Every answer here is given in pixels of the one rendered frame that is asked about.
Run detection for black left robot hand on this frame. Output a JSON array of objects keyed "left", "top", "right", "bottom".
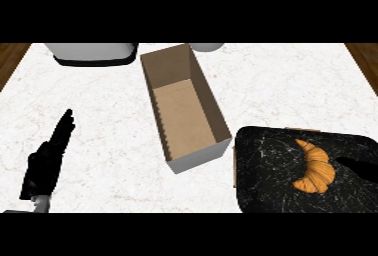
[{"left": 17, "top": 108, "right": 76, "bottom": 201}]

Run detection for black speckled tray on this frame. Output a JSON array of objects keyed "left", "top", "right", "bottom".
[{"left": 231, "top": 125, "right": 378, "bottom": 214}]

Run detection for brown cardboard box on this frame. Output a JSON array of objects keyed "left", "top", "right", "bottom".
[{"left": 138, "top": 43, "right": 233, "bottom": 175}]

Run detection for pale grey round object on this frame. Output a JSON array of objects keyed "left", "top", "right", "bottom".
[{"left": 187, "top": 42, "right": 225, "bottom": 53}]

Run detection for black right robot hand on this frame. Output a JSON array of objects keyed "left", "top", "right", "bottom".
[{"left": 334, "top": 156, "right": 378, "bottom": 184}]

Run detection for grey and black appliance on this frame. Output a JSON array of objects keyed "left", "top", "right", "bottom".
[{"left": 42, "top": 42, "right": 140, "bottom": 68}]

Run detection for golden croissant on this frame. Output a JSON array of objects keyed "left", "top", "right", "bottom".
[{"left": 290, "top": 138, "right": 336, "bottom": 195}]

